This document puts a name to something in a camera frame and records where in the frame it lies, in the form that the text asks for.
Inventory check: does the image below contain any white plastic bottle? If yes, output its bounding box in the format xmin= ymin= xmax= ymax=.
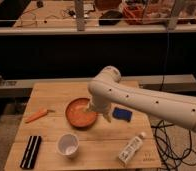
xmin=118 ymin=132 xmax=146 ymax=165

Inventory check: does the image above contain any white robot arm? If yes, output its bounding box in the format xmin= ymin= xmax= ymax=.
xmin=88 ymin=66 xmax=196 ymax=133

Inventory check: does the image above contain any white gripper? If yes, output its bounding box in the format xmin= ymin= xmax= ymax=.
xmin=85 ymin=96 xmax=111 ymax=123

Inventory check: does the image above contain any black white striped eraser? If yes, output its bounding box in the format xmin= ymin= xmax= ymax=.
xmin=20 ymin=136 xmax=42 ymax=170

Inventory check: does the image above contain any orange toy carrot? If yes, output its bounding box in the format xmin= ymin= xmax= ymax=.
xmin=25 ymin=108 xmax=51 ymax=123

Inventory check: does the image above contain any metal frame post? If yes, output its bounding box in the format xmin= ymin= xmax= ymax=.
xmin=167 ymin=0 xmax=184 ymax=30
xmin=74 ymin=0 xmax=85 ymax=31

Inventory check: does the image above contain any blue sponge block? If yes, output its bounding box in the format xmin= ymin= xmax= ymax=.
xmin=112 ymin=107 xmax=132 ymax=122

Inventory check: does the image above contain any white paper cup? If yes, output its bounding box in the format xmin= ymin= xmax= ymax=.
xmin=57 ymin=133 xmax=79 ymax=159

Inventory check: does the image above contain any orange wooden bowl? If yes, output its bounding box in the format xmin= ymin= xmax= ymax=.
xmin=65 ymin=98 xmax=98 ymax=128

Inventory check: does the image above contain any black bag on bench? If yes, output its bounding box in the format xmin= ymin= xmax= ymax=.
xmin=98 ymin=10 xmax=123 ymax=26

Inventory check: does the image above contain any orange crate on bench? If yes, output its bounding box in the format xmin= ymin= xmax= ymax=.
xmin=122 ymin=3 xmax=145 ymax=25

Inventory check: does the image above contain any black cable on floor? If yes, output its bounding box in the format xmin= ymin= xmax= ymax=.
xmin=150 ymin=119 xmax=196 ymax=171

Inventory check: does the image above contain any metal frame post right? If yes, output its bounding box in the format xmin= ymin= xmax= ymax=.
xmin=167 ymin=0 xmax=184 ymax=30

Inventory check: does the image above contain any metal clamp at left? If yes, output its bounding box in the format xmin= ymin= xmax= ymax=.
xmin=0 ymin=75 xmax=17 ymax=86

